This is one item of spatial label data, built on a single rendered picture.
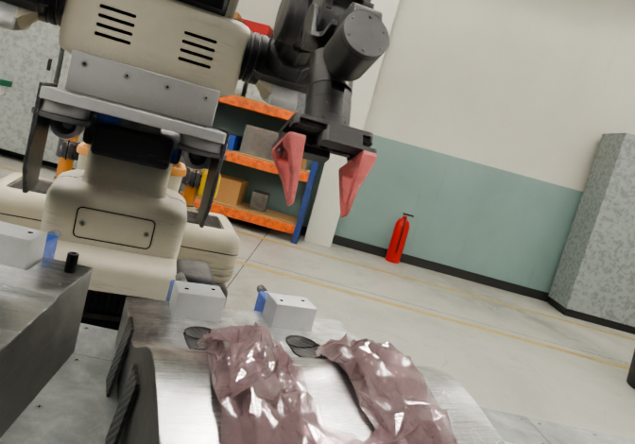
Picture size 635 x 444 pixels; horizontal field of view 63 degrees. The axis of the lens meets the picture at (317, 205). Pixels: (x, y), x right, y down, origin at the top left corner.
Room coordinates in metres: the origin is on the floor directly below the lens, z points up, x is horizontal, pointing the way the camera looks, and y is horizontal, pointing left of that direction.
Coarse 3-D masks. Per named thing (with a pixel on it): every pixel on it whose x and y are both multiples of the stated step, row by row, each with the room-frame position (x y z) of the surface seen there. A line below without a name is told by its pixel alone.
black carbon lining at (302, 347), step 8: (192, 328) 0.49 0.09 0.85; (200, 328) 0.50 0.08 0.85; (208, 328) 0.50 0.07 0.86; (184, 336) 0.46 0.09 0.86; (192, 336) 0.48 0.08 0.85; (200, 336) 0.48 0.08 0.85; (288, 336) 0.53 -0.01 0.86; (296, 336) 0.54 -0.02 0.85; (192, 344) 0.46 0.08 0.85; (288, 344) 0.51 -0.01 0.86; (296, 344) 0.53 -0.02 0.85; (304, 344) 0.53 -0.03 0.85; (312, 344) 0.54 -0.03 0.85; (296, 352) 0.49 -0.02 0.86; (304, 352) 0.52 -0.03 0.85; (312, 352) 0.52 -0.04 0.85
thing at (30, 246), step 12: (0, 228) 0.44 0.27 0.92; (12, 228) 0.45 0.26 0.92; (24, 228) 0.46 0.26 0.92; (0, 240) 0.43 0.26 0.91; (12, 240) 0.43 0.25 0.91; (24, 240) 0.43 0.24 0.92; (36, 240) 0.45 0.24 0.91; (48, 240) 0.49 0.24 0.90; (0, 252) 0.43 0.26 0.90; (12, 252) 0.43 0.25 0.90; (24, 252) 0.43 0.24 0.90; (36, 252) 0.45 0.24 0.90; (48, 252) 0.49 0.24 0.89; (0, 264) 0.43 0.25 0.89; (12, 264) 0.43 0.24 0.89; (24, 264) 0.43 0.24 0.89; (36, 264) 0.46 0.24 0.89
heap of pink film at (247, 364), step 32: (224, 352) 0.34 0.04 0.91; (256, 352) 0.32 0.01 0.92; (320, 352) 0.42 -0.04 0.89; (352, 352) 0.38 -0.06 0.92; (384, 352) 0.40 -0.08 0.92; (224, 384) 0.31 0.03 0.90; (256, 384) 0.30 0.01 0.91; (288, 384) 0.33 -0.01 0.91; (352, 384) 0.36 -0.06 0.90; (384, 384) 0.36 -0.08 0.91; (416, 384) 0.37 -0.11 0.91; (224, 416) 0.29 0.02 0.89; (256, 416) 0.28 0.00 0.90; (288, 416) 0.29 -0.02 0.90; (384, 416) 0.33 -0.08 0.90; (416, 416) 0.34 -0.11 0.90; (448, 416) 0.36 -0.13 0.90
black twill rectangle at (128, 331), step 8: (128, 320) 0.45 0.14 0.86; (128, 328) 0.44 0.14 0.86; (128, 336) 0.43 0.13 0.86; (120, 344) 0.45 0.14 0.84; (128, 344) 0.43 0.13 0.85; (120, 352) 0.43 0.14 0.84; (120, 360) 0.43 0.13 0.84; (112, 368) 0.44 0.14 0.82; (112, 376) 0.43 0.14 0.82; (112, 384) 0.43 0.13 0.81
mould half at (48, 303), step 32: (0, 288) 0.39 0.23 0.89; (32, 288) 0.40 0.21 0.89; (64, 288) 0.42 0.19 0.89; (0, 320) 0.34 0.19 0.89; (32, 320) 0.36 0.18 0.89; (64, 320) 0.43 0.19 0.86; (0, 352) 0.31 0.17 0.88; (32, 352) 0.37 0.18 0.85; (64, 352) 0.45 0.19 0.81; (0, 384) 0.32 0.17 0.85; (32, 384) 0.38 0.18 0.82; (0, 416) 0.33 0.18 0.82
